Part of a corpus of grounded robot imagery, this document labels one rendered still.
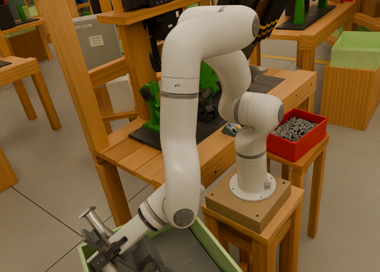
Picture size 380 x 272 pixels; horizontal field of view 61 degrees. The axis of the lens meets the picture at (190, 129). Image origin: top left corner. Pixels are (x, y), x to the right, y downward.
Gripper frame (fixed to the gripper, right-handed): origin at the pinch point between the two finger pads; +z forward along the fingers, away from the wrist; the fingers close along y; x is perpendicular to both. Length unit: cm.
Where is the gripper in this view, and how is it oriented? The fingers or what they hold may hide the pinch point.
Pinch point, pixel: (104, 258)
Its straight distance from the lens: 91.4
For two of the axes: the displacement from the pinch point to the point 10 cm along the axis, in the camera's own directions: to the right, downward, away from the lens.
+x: 6.6, 7.3, -1.7
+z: -7.4, 6.7, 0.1
